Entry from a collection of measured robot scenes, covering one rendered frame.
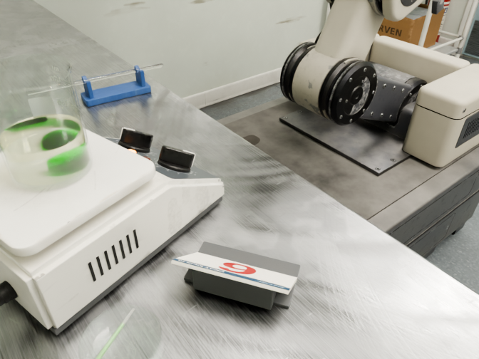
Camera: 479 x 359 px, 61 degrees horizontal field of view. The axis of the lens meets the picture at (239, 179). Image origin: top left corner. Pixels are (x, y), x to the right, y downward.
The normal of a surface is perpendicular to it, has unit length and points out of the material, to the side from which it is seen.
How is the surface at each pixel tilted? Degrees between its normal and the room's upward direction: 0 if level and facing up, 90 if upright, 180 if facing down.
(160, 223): 90
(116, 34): 90
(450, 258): 0
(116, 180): 0
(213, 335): 0
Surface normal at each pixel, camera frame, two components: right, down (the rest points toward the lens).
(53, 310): 0.80, 0.36
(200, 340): 0.00, -0.80
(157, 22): 0.62, 0.48
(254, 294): -0.31, 0.57
